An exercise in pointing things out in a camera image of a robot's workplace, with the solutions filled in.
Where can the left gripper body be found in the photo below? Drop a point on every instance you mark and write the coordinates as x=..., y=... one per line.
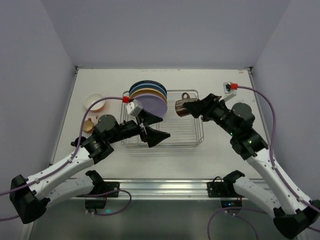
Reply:
x=142, y=127

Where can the aluminium frame rail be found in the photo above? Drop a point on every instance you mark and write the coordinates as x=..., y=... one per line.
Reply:
x=141, y=189

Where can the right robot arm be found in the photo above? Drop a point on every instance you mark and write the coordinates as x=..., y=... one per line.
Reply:
x=291, y=210

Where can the metal wire dish rack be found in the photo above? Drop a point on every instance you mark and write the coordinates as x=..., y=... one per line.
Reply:
x=184, y=131

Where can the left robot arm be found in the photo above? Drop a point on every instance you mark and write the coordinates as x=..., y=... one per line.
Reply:
x=31, y=196

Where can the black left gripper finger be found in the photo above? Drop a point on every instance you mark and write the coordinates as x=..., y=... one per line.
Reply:
x=146, y=118
x=154, y=137

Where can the dark red cup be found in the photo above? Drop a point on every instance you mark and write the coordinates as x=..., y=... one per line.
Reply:
x=180, y=110

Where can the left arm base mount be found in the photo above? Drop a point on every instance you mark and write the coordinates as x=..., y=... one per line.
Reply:
x=100, y=203

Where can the light blue plate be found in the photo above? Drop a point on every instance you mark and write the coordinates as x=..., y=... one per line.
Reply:
x=148, y=88

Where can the orange mug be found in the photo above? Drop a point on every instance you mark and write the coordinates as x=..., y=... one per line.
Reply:
x=88, y=126

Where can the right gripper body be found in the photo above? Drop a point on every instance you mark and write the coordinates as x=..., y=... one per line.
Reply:
x=207, y=107

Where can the yellow plate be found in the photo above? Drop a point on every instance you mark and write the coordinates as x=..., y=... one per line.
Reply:
x=148, y=95

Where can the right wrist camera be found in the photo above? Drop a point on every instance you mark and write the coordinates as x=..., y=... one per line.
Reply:
x=230, y=91

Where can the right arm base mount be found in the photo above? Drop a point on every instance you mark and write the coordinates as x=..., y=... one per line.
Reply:
x=217, y=188

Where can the orange bowl white inside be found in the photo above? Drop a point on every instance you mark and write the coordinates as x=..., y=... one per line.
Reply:
x=92, y=98

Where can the purple plate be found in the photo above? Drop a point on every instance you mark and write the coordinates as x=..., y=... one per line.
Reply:
x=153, y=104

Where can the dark teal plate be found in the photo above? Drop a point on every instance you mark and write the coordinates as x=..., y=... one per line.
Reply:
x=147, y=82

